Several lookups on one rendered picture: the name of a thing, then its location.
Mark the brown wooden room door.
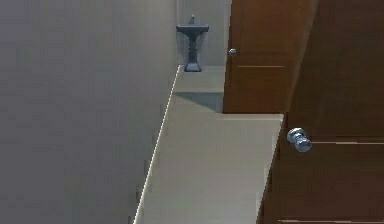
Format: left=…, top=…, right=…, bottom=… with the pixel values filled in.
left=222, top=0, right=318, bottom=114
left=257, top=0, right=384, bottom=224

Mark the dark grey pedestal sink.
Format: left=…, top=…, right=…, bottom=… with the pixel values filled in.
left=175, top=13, right=210, bottom=73

